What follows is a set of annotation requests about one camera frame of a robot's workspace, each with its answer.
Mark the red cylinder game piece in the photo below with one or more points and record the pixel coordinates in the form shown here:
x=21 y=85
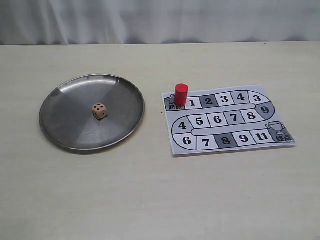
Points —
x=181 y=94

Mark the wooden die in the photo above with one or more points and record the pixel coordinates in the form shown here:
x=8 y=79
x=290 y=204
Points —
x=99 y=111

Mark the paper number game board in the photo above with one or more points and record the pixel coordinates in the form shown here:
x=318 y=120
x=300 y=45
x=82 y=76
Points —
x=225 y=119

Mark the round stainless steel plate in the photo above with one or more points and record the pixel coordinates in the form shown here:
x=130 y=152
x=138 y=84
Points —
x=66 y=117

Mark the white backdrop curtain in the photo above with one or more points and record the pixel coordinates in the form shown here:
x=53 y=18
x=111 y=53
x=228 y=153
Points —
x=79 y=22

